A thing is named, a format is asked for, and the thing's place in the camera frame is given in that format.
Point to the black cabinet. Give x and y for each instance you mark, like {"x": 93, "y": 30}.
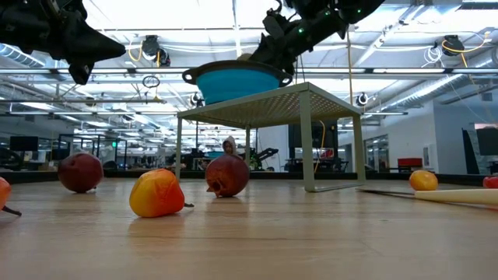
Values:
{"x": 330, "y": 132}

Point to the pale green perforated metal rack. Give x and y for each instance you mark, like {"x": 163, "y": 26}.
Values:
{"x": 272, "y": 113}

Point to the black aluminium frame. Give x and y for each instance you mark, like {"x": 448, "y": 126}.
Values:
{"x": 35, "y": 176}

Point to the dark red pomegranate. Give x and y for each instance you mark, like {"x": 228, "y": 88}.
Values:
{"x": 80, "y": 172}
{"x": 226, "y": 175}

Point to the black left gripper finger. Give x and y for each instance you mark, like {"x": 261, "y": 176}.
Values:
{"x": 91, "y": 43}
{"x": 81, "y": 72}

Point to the blue grey collapsible colander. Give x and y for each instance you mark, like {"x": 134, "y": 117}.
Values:
{"x": 237, "y": 83}

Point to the small round orange fruit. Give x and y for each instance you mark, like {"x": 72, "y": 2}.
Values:
{"x": 423, "y": 180}

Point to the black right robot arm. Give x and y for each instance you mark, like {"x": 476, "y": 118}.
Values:
{"x": 330, "y": 19}

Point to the background black robot arm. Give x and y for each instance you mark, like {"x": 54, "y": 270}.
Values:
{"x": 264, "y": 153}

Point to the black monitor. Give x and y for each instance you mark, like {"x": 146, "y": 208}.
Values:
{"x": 24, "y": 144}

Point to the silver ventilation duct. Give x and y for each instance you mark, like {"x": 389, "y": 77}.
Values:
{"x": 404, "y": 99}
{"x": 23, "y": 60}

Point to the red box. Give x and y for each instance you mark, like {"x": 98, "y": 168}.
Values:
{"x": 409, "y": 162}

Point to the small red tomato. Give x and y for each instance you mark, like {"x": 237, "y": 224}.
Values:
{"x": 491, "y": 182}

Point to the person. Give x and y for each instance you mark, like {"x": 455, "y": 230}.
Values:
{"x": 229, "y": 144}

